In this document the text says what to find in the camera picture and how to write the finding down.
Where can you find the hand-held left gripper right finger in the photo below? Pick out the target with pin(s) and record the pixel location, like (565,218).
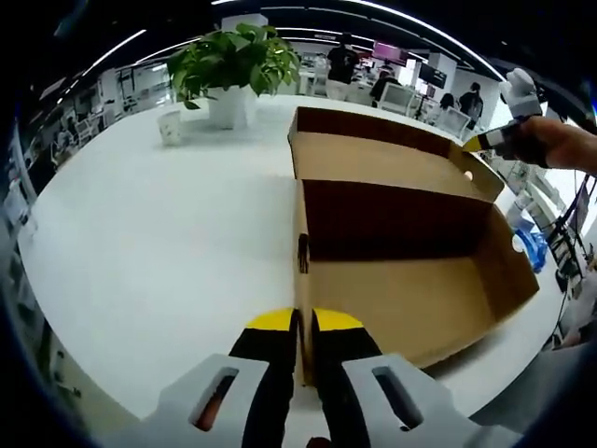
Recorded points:
(340,364)

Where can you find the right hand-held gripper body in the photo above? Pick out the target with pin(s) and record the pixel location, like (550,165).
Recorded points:
(522,95)

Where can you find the brown cardboard shoe box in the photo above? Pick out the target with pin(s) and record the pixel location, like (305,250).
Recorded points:
(396,289)

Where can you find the grey mesh office chair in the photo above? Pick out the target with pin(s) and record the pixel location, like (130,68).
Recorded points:
(550,387)

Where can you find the green potted plant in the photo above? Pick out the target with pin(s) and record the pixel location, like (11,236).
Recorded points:
(233,60)

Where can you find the blue plastic tissue pack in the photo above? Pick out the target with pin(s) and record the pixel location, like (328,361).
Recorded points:
(531,249)

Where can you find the person's left hand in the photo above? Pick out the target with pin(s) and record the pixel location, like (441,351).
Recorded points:
(317,443)

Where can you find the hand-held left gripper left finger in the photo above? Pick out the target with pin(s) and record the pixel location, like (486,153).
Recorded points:
(270,364)

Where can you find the purple monitor screen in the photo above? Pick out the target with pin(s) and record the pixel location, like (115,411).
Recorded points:
(391,51)

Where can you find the dark monitor screen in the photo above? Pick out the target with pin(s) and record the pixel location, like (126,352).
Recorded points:
(433,74)

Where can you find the small white cup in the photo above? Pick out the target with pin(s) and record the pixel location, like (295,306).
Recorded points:
(169,128)

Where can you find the white mesh office chair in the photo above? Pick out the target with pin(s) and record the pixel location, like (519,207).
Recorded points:
(454,123)
(396,98)

